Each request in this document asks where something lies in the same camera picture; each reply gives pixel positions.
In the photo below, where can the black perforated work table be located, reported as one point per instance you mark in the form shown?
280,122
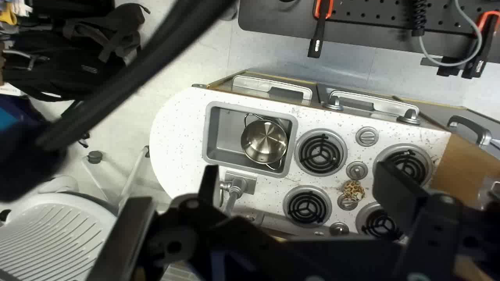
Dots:
364,21

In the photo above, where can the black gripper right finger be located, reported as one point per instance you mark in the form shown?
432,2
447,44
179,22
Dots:
399,193

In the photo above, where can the small grey round floor cap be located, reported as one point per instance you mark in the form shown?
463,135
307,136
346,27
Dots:
94,157

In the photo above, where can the silver metal pot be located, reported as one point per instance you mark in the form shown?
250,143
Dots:
264,141

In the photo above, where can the small brown toy object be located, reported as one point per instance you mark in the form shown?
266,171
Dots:
352,189

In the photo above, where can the black coil toy burner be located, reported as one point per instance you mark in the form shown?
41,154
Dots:
307,205
321,152
379,225
411,161

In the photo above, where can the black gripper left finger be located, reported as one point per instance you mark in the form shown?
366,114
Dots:
210,188

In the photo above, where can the blue bag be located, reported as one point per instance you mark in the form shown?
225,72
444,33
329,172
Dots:
18,141

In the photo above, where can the toy kitchen with speckled counter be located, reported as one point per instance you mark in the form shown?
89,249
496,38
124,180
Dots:
180,130

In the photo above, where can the grey toy faucet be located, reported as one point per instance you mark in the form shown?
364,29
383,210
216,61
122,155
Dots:
235,186

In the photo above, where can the grey toy sink basin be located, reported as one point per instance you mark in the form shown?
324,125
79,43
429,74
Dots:
224,135

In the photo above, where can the black backpack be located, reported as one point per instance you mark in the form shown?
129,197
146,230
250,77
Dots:
79,47

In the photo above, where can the grey round toy knob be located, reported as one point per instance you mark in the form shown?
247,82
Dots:
368,136
347,202
338,228
357,171

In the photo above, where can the white slatted plastic object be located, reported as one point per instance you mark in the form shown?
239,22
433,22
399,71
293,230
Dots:
52,239

